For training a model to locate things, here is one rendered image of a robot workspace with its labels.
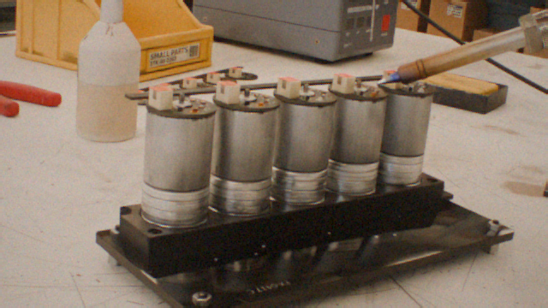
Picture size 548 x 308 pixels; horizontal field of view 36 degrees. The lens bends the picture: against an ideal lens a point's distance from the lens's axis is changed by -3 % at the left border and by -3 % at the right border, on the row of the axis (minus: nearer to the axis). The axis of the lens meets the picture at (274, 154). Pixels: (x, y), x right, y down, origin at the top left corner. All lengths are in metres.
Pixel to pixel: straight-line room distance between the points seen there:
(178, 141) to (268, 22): 0.44
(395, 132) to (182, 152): 0.11
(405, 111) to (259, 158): 0.08
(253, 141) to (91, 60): 0.16
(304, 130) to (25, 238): 0.12
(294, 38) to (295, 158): 0.40
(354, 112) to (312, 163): 0.03
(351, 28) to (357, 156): 0.38
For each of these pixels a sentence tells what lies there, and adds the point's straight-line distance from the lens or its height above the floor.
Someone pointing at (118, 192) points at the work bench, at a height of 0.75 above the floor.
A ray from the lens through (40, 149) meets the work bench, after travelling 0.45.
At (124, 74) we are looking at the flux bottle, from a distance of 0.46.
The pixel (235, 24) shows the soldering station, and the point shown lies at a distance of 0.75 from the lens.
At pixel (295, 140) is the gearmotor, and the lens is 0.33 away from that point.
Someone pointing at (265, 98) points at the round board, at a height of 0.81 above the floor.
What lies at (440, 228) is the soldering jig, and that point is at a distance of 0.36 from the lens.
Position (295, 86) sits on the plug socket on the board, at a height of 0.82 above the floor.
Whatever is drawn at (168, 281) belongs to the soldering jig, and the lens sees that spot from 0.29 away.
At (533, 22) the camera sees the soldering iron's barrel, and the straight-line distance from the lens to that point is 0.34.
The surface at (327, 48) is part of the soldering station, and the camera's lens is 0.70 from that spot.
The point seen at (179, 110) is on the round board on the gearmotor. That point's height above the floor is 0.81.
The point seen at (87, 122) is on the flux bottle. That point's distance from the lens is 0.46.
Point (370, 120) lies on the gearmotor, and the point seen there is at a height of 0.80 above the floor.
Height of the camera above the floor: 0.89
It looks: 17 degrees down
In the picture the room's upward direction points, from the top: 6 degrees clockwise
